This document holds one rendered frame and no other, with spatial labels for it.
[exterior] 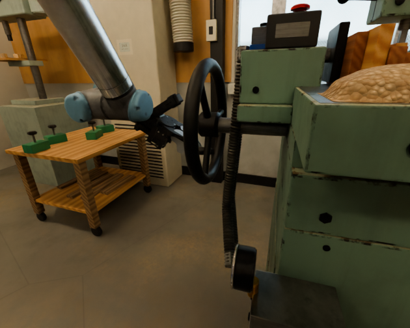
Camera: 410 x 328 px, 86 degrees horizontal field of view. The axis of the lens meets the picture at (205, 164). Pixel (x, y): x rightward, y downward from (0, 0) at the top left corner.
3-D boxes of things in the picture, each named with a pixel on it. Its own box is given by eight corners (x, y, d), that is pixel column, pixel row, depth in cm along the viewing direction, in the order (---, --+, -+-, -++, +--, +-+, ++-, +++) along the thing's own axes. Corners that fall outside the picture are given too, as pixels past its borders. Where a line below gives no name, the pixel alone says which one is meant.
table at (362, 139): (255, 99, 75) (256, 80, 73) (357, 100, 67) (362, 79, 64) (200, 164, 22) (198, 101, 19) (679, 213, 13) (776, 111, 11)
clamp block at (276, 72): (248, 96, 54) (250, 55, 50) (307, 97, 50) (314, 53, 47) (238, 104, 41) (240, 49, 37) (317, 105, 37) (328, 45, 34)
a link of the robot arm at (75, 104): (90, 94, 51) (121, 86, 60) (56, 93, 54) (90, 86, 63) (99, 126, 54) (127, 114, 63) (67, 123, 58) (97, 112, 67)
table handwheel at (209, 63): (202, 30, 49) (159, 131, 34) (299, 23, 43) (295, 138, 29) (219, 120, 73) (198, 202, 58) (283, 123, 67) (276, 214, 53)
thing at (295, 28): (254, 54, 49) (255, 26, 47) (307, 53, 46) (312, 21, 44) (246, 49, 37) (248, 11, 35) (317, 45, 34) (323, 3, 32)
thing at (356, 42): (325, 82, 47) (332, 44, 45) (333, 82, 47) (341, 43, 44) (345, 87, 34) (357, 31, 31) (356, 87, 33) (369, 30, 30)
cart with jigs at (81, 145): (102, 181, 207) (87, 112, 183) (155, 191, 189) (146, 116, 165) (31, 223, 150) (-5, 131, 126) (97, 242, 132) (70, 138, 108)
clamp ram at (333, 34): (289, 81, 47) (295, 33, 44) (328, 81, 45) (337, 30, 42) (292, 82, 39) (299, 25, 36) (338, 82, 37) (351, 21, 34)
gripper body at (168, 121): (172, 144, 72) (142, 124, 73) (183, 122, 68) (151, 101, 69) (161, 151, 66) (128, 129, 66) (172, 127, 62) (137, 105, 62)
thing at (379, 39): (332, 82, 48) (340, 43, 45) (341, 82, 47) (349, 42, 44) (365, 88, 30) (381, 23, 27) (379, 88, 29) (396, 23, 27)
